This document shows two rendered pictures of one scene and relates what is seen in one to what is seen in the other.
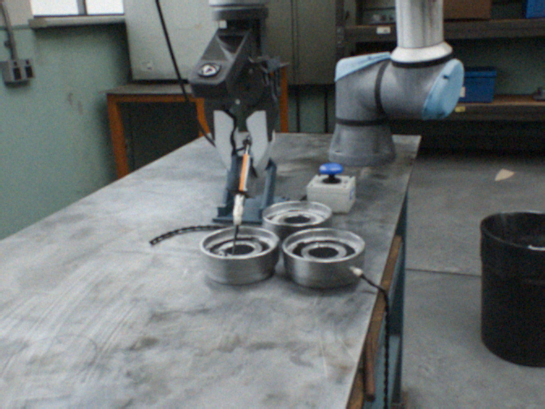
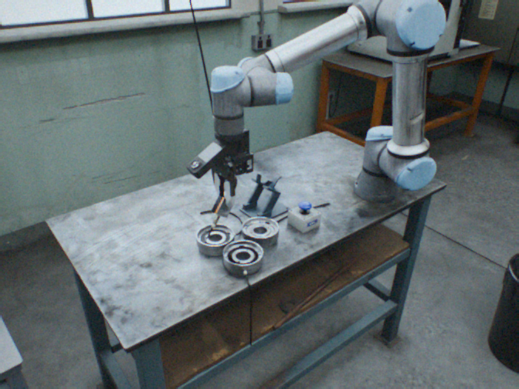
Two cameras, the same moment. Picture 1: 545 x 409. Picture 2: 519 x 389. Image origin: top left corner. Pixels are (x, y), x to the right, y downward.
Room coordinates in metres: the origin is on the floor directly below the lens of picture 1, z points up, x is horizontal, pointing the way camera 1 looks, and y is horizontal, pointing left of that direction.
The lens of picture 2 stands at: (-0.08, -0.59, 1.55)
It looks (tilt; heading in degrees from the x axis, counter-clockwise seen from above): 31 degrees down; 33
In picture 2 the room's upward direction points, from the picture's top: 1 degrees clockwise
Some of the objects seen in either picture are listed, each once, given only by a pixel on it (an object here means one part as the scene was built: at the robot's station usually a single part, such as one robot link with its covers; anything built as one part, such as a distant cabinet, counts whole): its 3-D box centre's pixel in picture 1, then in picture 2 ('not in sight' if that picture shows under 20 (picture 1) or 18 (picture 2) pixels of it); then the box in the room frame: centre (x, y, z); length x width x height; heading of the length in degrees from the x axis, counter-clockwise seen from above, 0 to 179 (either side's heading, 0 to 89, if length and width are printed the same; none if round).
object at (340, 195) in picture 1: (332, 191); (305, 217); (0.91, -0.11, 0.82); 0.08 x 0.07 x 0.05; 161
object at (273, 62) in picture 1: (244, 58); (232, 153); (0.73, 0.02, 1.07); 0.09 x 0.08 x 0.12; 162
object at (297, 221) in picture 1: (297, 225); (260, 232); (0.77, -0.04, 0.82); 0.10 x 0.10 x 0.04
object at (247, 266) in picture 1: (240, 255); (215, 240); (0.67, 0.04, 0.82); 0.10 x 0.10 x 0.04
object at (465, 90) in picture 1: (457, 84); not in sight; (4.10, -1.44, 0.56); 0.52 x 0.38 x 0.22; 68
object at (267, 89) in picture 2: not in sight; (266, 87); (0.81, -0.03, 1.23); 0.11 x 0.11 x 0.08; 50
